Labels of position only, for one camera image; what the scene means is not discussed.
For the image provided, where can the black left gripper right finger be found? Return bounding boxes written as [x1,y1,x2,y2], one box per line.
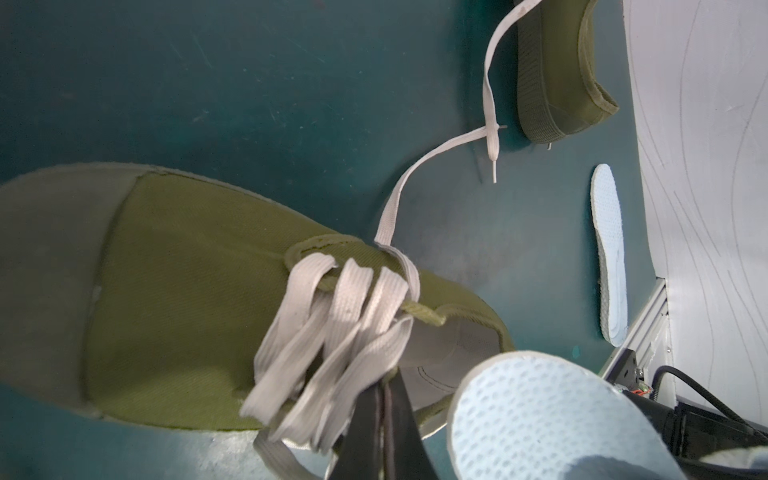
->
[383,373,438,480]

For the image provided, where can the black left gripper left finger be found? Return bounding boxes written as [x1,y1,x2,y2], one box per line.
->
[329,384,383,480]

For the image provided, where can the light blue insole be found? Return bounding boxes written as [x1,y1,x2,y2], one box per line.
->
[590,164,629,347]
[447,351,685,479]

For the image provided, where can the olive green shoe white laces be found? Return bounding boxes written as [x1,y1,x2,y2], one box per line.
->
[1,163,512,479]

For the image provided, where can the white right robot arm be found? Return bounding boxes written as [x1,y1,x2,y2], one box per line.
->
[603,349,767,479]

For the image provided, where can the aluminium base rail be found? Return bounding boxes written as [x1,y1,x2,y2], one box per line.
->
[599,278,676,407]

